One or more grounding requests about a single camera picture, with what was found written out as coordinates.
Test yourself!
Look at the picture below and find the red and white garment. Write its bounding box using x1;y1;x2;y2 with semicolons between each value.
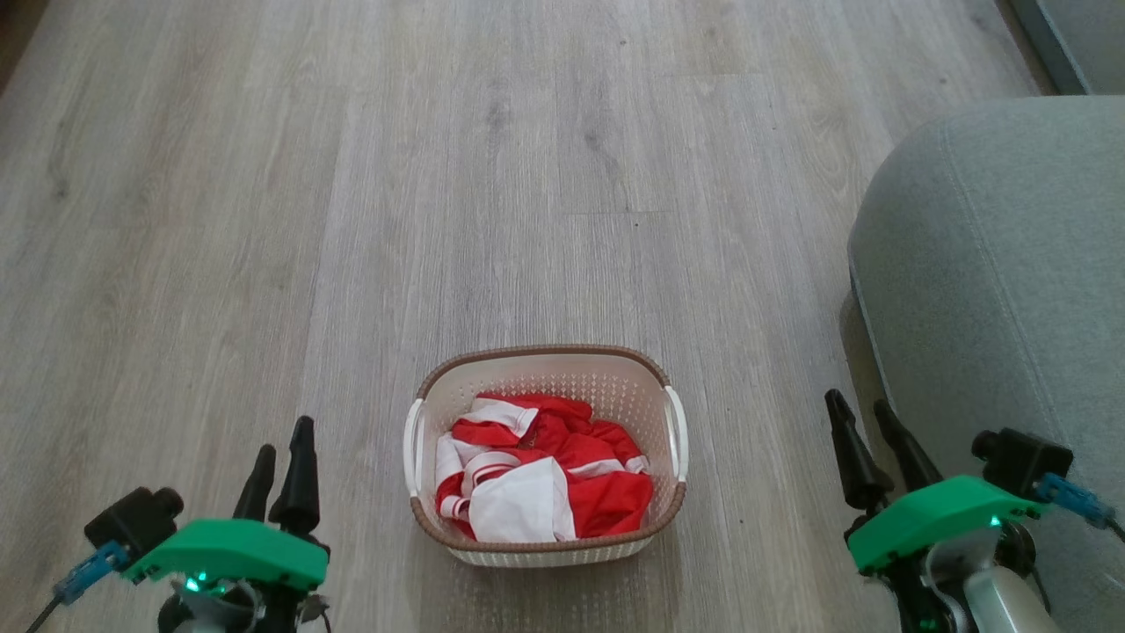
434;393;656;543

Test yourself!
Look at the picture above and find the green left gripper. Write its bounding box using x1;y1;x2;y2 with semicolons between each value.
123;416;331;633

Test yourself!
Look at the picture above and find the grey-blue upholstered furniture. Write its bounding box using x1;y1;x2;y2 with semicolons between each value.
1006;0;1125;96

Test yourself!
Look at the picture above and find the black cable with blue plug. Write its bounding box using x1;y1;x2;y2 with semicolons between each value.
1035;473;1125;542
26;541;130;633

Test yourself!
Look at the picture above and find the cream laundry basket brown rim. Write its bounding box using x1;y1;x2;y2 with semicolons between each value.
403;344;690;568

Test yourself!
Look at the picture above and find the grey fabric sofa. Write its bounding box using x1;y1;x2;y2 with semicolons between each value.
847;95;1125;633

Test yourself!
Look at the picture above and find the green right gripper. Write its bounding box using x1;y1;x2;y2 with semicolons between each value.
824;389;1049;633

